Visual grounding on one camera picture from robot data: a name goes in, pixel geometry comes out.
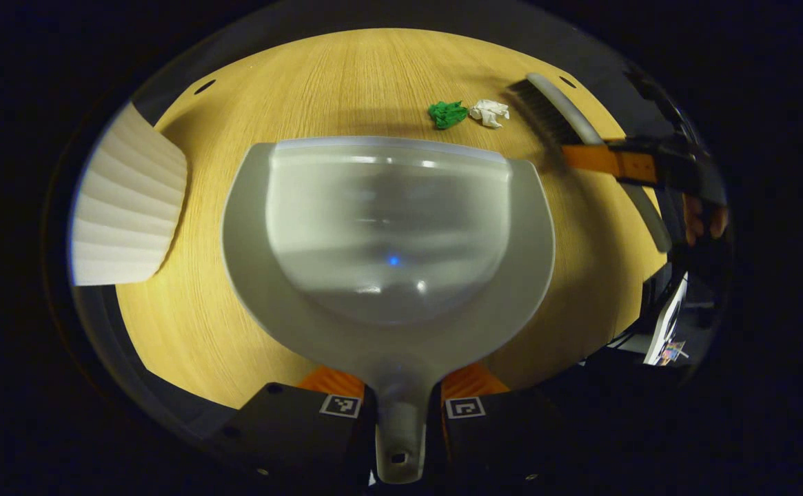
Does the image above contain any white paper ball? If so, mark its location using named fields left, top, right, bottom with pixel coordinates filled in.
left=468, top=99, right=511, bottom=130

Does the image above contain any grey plastic dustpan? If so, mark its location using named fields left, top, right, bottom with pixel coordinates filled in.
left=221, top=136, right=556, bottom=486

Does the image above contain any small grey broom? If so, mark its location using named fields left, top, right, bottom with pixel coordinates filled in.
left=507, top=72, right=675, bottom=254

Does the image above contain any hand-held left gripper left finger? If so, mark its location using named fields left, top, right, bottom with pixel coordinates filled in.
left=210, top=365, right=378, bottom=486

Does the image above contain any white printed board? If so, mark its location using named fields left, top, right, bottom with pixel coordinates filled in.
left=642, top=271, right=690, bottom=366

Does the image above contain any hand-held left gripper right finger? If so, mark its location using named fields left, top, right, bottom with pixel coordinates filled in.
left=434, top=361, right=578, bottom=484

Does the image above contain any green paper ball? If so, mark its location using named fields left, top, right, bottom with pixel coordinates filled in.
left=428, top=100, right=469, bottom=131

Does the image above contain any white ribbed garbage bin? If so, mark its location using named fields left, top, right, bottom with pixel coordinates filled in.
left=70, top=102, right=189, bottom=287

